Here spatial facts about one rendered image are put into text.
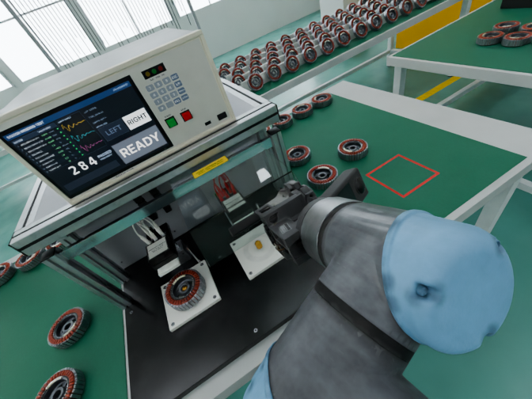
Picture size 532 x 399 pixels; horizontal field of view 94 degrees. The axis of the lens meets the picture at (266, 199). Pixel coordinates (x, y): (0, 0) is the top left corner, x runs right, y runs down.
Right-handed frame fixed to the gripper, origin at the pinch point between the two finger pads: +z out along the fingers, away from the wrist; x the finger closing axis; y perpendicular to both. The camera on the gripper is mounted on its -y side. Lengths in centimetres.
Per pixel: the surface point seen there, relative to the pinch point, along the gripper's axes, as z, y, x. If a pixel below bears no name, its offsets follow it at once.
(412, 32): 236, -315, -37
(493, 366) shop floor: 20, -50, 111
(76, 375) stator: 24, 64, 18
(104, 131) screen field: 15.8, 23.5, -29.0
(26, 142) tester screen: 14, 36, -32
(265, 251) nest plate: 24.6, 6.3, 17.3
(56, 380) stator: 26, 69, 16
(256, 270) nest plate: 21.2, 11.4, 19.2
